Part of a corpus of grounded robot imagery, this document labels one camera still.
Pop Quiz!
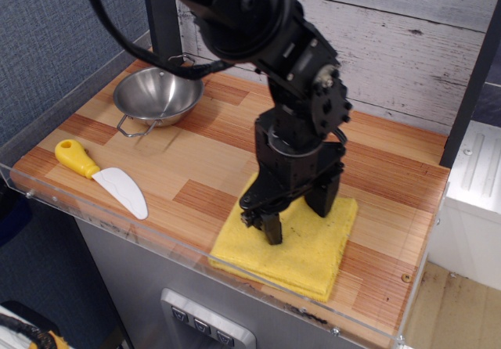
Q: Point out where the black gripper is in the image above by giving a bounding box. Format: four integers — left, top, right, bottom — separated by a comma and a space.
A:
240, 110, 345, 245

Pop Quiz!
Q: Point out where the yellow cloth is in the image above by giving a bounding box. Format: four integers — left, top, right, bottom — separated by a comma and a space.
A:
208, 197, 359, 302

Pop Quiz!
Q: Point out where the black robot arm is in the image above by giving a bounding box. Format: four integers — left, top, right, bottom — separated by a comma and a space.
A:
179, 0, 351, 245

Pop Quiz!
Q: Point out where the clear acrylic table guard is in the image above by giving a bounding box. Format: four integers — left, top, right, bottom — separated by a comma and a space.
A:
1, 26, 457, 347

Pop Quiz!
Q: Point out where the silver dispenser button panel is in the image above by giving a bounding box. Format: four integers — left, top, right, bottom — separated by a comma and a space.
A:
160, 288, 257, 348

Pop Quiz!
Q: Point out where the grey toy fridge cabinet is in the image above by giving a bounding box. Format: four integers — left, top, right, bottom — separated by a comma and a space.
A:
77, 217, 395, 348

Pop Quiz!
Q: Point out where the white toy sink unit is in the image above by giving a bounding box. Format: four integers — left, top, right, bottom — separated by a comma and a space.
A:
428, 121, 500, 290

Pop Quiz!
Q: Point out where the yellow black object bottom left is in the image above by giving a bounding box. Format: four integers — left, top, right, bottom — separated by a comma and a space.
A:
1, 314, 70, 349

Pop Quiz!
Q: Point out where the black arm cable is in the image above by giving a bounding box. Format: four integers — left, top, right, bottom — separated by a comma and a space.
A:
80, 0, 232, 80

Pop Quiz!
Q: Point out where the yellow handled white knife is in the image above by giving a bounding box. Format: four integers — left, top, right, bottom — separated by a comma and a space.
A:
55, 139, 149, 220

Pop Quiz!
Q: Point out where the metal bowl with handles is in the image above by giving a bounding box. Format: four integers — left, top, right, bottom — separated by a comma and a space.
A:
114, 67, 204, 138

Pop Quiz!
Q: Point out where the black vertical post right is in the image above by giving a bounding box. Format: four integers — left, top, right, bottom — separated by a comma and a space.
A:
439, 0, 500, 168

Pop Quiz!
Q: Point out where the black vertical post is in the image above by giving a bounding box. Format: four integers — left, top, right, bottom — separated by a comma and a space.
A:
439, 0, 500, 168
145, 0, 183, 66

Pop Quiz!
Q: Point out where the black vertical post left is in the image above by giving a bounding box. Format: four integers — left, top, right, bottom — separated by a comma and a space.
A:
145, 0, 183, 66

